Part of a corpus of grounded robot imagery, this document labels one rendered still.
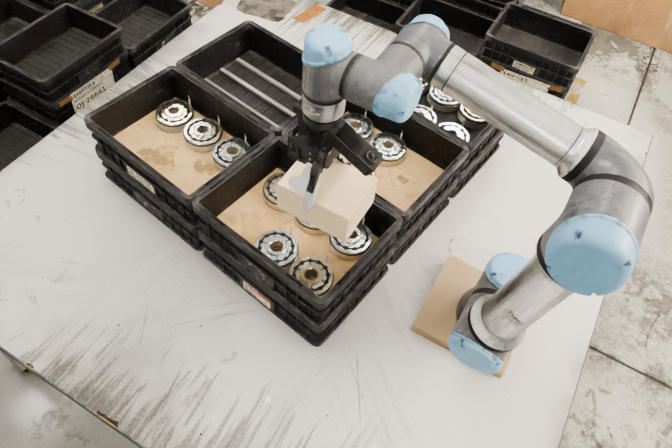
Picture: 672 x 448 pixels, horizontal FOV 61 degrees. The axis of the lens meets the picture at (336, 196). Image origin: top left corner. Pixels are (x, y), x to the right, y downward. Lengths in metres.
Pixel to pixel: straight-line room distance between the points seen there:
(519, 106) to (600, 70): 2.69
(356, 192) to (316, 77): 0.29
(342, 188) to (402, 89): 0.32
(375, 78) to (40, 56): 1.88
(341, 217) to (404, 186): 0.47
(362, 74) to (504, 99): 0.23
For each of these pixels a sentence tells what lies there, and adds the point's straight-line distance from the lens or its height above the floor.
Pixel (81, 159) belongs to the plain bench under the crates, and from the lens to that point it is 1.82.
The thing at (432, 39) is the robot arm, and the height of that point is 1.43.
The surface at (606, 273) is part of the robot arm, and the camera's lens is 0.89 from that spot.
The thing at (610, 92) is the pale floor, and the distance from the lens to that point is 3.51.
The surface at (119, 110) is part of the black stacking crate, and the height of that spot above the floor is 0.90.
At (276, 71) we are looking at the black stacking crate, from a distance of 1.81.
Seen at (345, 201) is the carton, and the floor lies 1.12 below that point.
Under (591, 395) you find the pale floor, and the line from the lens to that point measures 2.36.
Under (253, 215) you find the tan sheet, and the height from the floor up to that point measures 0.83.
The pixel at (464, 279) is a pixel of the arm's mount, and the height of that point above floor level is 0.73.
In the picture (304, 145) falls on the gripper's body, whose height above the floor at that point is 1.23.
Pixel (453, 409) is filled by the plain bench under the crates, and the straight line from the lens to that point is 1.40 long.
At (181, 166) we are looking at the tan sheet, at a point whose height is 0.83.
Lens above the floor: 1.98
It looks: 51 degrees down
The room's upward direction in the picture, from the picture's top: 7 degrees clockwise
